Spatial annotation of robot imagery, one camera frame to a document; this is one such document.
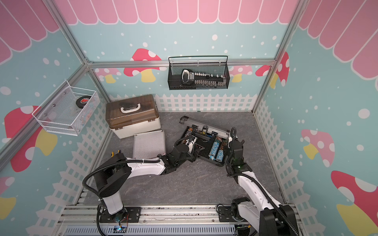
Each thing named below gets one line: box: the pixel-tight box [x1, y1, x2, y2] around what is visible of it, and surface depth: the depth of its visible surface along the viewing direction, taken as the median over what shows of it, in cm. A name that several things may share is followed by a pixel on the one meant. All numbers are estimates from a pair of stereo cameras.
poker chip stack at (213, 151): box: [208, 141, 221, 161], surface depth 94 cm
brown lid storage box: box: [105, 94, 161, 139], surface depth 96 cm
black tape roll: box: [75, 95, 92, 109], surface depth 81 cm
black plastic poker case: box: [179, 115, 230, 167], surface depth 89 cm
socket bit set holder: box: [181, 68, 227, 88], surface depth 91 cm
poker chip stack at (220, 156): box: [215, 149, 224, 163], surface depth 91 cm
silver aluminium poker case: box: [132, 129, 166, 159], surface depth 97 cm
